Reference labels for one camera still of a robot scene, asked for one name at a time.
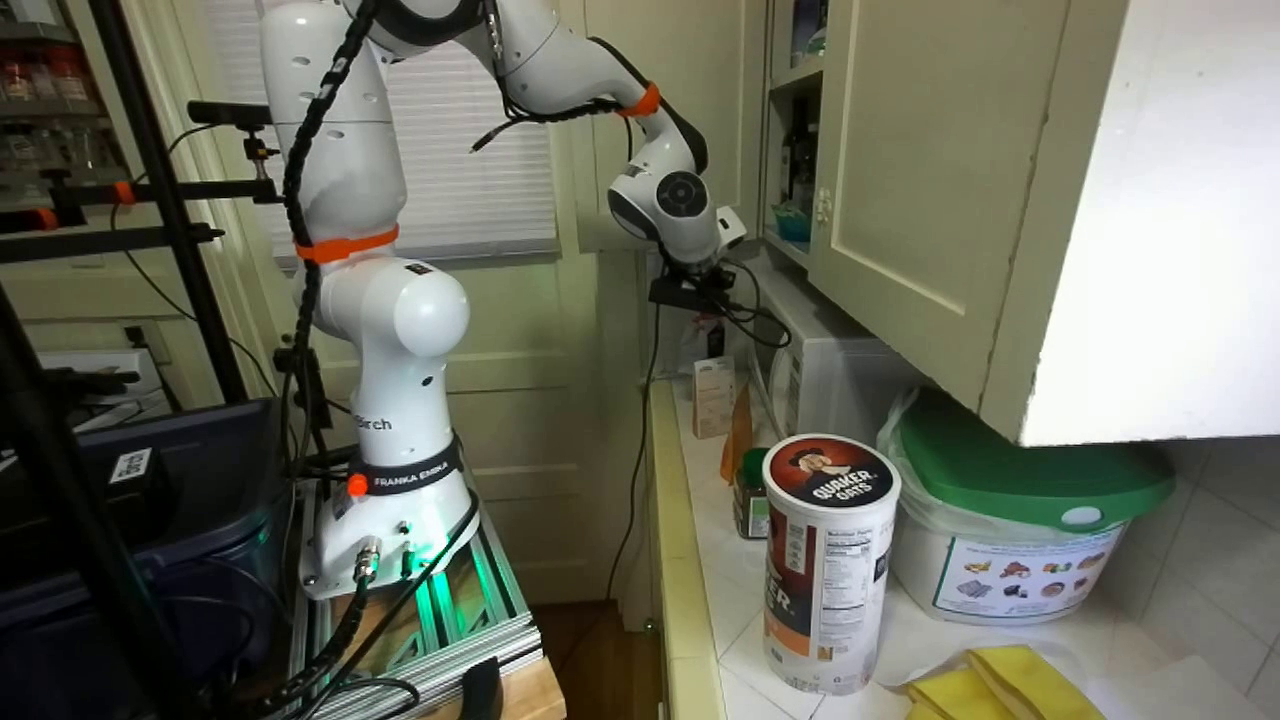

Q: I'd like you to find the teal bowl in cabinet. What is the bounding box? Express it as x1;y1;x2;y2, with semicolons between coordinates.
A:
772;204;811;243

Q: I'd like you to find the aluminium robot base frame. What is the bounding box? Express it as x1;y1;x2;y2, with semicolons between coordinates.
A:
268;521;543;720

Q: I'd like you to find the white microwave oven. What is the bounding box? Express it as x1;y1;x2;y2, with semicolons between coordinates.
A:
755;260;919;444

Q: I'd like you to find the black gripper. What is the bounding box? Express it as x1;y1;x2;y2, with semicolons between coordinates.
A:
647;268;737;318

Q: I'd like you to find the Quaker oats canister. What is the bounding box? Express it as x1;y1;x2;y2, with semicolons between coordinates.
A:
763;433;899;695

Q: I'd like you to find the white tub green lid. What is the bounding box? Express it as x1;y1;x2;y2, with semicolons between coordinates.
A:
877;387;1170;623

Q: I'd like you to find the white window blind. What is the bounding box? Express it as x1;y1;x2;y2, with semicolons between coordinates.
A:
212;0;564;268

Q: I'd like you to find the dark blue storage bin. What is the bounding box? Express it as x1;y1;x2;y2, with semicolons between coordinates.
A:
0;401;286;720

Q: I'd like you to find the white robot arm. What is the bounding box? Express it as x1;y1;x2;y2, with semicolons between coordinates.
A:
258;0;742;600

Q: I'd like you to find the yellow cloth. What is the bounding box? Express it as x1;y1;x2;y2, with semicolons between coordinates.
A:
909;644;1102;720

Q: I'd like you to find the orange stand-up pouch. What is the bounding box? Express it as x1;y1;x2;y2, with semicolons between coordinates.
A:
720;386;755;484

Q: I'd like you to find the cream cabinet door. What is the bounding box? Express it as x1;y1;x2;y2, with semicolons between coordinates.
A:
807;0;1127;409

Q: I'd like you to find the black tripod stand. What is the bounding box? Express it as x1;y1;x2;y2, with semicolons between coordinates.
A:
0;0;255;720

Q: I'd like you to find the green lid spice jar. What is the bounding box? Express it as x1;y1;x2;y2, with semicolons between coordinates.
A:
737;447;766;541

